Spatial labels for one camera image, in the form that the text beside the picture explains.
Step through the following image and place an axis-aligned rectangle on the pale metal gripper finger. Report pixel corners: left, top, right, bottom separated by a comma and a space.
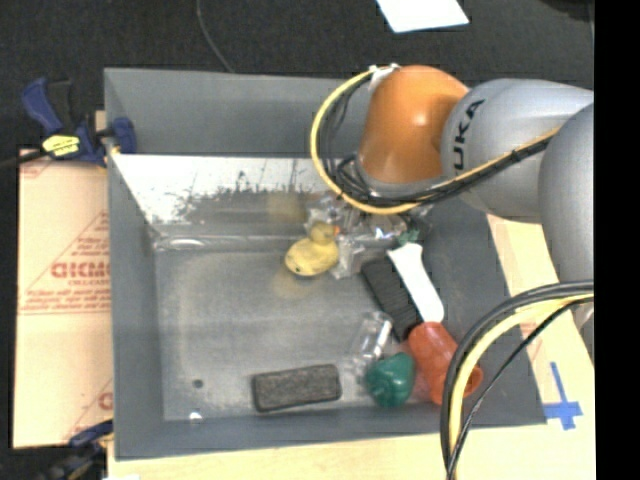
331, 237, 370, 281
303, 193, 348, 230

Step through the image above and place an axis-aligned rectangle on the yellow toy duck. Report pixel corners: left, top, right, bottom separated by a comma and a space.
283, 221, 342, 278

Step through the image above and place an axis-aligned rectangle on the clear plastic bottle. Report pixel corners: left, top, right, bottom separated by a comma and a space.
348, 310, 395, 372

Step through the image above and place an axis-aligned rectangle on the orange plastic toy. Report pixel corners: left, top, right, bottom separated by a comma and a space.
407, 320, 485, 406

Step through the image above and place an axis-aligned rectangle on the green toy pepper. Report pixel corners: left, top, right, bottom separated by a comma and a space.
363, 351, 417, 410

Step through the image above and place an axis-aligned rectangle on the grey metal bin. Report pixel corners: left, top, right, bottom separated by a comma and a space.
102, 66, 547, 460

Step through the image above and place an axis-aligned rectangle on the dark grey sponge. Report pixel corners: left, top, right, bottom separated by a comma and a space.
250, 363, 344, 414

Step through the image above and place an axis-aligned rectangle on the brown cardboard board, red print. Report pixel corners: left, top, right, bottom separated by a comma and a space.
11, 146, 115, 450

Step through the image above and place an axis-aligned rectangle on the black cylinder on white bracket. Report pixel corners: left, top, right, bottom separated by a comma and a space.
359, 241, 447, 343

